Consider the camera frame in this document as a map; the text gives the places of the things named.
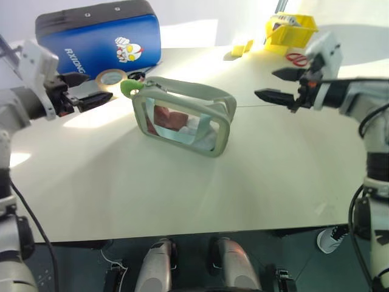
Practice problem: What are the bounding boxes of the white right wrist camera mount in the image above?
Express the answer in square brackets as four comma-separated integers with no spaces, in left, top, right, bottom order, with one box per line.
[305,30,345,111]

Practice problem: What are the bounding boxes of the printed cards in bin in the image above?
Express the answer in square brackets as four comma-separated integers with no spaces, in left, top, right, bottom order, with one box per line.
[272,13,301,32]

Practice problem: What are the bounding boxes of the blue cartoon print pad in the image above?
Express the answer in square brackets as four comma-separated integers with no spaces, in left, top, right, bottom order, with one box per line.
[35,0,164,77]

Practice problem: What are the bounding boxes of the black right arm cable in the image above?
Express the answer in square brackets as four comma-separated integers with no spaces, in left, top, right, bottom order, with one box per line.
[348,102,389,285]

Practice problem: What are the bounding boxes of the dark red cloth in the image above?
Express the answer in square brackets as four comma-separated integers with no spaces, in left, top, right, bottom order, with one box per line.
[153,105,184,132]

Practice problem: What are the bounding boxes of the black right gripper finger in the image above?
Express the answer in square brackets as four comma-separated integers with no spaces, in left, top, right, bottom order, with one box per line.
[271,68,305,82]
[254,88,296,107]

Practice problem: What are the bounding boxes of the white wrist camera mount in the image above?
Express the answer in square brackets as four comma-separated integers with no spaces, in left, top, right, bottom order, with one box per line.
[305,30,345,111]
[17,39,60,121]

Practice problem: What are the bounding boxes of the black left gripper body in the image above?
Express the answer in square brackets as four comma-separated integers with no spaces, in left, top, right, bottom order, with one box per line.
[44,74,81,117]

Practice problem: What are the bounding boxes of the light blue cloth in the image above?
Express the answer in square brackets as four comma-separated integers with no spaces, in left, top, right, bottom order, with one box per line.
[154,114,217,150]

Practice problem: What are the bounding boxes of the yellow plastic bin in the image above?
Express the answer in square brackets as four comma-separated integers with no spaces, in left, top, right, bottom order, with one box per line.
[263,13,319,56]

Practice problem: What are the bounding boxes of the dark robot foot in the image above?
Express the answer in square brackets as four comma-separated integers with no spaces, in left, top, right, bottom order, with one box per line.
[105,263,130,292]
[266,263,297,292]

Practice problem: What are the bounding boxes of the silver robot leg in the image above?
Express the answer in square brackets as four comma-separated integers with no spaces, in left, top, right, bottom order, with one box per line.
[208,237,263,292]
[134,238,178,292]

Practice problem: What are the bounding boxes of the beige tape roll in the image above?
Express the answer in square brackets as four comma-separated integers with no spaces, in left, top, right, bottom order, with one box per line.
[95,69,129,92]

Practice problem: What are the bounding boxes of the red handled scissors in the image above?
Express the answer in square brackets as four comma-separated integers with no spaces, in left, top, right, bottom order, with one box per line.
[285,52,309,68]

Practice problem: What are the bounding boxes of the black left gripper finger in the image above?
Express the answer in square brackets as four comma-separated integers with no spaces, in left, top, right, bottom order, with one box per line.
[62,72,91,88]
[75,92,114,112]

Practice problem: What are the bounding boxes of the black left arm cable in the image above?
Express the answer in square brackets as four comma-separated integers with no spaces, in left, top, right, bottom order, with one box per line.
[9,178,60,292]

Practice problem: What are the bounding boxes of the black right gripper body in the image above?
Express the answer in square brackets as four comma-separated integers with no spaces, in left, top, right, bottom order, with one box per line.
[292,68,320,113]

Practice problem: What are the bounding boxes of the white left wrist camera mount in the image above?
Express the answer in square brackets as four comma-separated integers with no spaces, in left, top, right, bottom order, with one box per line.
[17,39,60,121]

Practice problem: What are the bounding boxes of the small black clip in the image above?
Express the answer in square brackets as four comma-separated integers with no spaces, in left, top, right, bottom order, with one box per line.
[126,67,153,82]

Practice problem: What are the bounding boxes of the green zipper pull tag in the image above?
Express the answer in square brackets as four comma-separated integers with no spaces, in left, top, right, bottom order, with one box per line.
[120,79,143,99]

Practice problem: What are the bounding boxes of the white sneaker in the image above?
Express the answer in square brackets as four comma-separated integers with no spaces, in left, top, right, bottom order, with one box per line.
[316,225,350,255]

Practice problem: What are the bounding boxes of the dark right robot foot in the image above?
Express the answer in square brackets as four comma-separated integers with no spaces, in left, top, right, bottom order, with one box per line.
[266,263,297,292]

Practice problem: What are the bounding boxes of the grey transparent toiletry bag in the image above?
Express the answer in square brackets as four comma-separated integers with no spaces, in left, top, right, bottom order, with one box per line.
[131,76,238,158]

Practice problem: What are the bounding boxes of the silver right robot leg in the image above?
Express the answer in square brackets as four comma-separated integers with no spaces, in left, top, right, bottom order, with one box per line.
[208,237,263,292]

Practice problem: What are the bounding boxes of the silver left robot leg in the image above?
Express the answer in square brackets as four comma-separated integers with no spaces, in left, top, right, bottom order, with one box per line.
[134,238,178,292]

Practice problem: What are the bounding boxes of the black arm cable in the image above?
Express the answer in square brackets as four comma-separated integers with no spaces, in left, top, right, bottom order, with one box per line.
[348,102,389,285]
[9,178,60,292]

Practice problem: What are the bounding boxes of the dark left robot foot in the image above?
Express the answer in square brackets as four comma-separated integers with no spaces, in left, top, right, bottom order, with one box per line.
[105,263,130,292]

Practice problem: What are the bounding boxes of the grey metal frame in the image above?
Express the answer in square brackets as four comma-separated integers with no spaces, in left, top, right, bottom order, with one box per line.
[0,33,24,78]

